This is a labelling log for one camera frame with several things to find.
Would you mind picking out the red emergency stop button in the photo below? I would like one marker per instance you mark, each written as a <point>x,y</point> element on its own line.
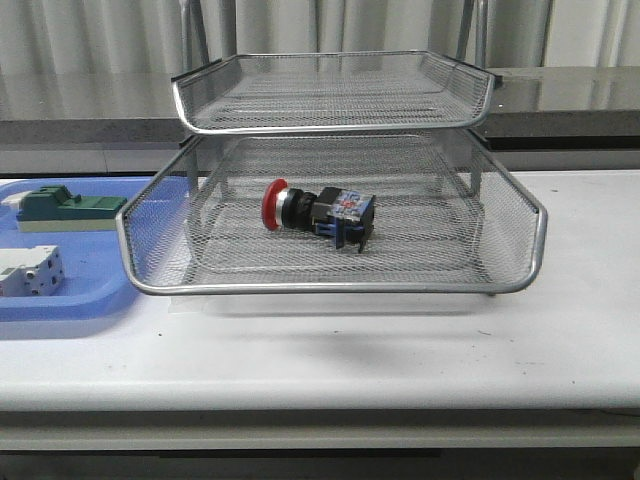
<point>345,216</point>

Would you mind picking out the blue plastic tray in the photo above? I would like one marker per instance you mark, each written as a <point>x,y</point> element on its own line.
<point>95,283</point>

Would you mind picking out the grey stone back counter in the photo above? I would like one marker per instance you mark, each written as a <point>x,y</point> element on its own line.
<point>542,118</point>

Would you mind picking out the green terminal block module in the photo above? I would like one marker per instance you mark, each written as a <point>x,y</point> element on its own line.
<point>55,209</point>

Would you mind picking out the white circuit breaker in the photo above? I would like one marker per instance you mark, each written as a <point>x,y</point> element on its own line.
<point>35,271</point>

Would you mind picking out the silver wire rack frame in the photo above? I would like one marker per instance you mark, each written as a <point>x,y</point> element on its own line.
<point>331,172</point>

